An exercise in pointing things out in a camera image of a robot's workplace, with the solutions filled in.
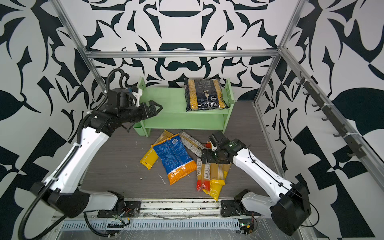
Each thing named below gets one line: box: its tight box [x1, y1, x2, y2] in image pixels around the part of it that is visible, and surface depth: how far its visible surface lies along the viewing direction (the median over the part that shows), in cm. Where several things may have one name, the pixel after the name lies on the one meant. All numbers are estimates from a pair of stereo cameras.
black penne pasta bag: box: [183, 78, 229, 112], surface depth 79 cm
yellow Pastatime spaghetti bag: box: [202, 163, 232, 202], surface depth 81 cm
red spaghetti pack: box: [196, 158, 211, 192], surface depth 82 cm
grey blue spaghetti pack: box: [179, 131, 206, 158], surface depth 93 cm
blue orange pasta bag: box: [151, 133, 197, 186], surface depth 88 cm
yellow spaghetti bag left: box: [140, 129, 174, 170], surface depth 91 cm
